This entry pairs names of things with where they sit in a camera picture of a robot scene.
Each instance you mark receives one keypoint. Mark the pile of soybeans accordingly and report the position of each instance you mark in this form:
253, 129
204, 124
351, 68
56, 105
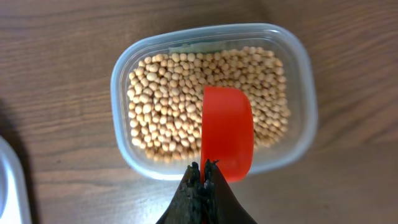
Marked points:
166, 95

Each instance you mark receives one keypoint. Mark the orange measuring scoop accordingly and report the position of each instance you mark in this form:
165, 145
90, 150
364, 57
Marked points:
227, 132

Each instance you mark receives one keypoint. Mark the white digital kitchen scale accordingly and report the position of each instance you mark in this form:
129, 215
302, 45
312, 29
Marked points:
15, 206

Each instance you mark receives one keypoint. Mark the clear plastic container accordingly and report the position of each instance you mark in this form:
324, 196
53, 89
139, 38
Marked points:
301, 96

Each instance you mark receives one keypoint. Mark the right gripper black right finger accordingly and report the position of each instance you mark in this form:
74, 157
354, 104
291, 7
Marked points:
221, 206

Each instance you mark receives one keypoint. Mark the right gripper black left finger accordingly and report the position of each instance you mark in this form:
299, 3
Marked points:
186, 204

